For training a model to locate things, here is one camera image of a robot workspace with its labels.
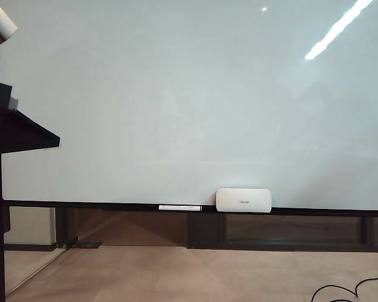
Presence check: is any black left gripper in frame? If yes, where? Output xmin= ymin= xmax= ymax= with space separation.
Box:
xmin=0 ymin=82 xmax=61 ymax=155

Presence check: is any black whiteboard pen tray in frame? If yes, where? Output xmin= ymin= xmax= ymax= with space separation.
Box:
xmin=1 ymin=198 xmax=378 ymax=218

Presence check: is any white glass whiteboard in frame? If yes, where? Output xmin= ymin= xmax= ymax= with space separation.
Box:
xmin=0 ymin=0 xmax=378 ymax=211

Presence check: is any white marker with black cap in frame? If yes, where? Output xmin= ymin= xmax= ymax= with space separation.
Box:
xmin=158 ymin=204 xmax=204 ymax=211

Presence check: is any white whiteboard eraser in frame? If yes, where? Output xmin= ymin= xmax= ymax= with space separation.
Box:
xmin=215 ymin=187 xmax=273 ymax=214

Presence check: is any dark low cabinet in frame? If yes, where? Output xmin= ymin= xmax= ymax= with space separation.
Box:
xmin=185 ymin=213 xmax=378 ymax=252

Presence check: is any dark door post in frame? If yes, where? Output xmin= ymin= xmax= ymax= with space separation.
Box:
xmin=55 ymin=206 xmax=79 ymax=249

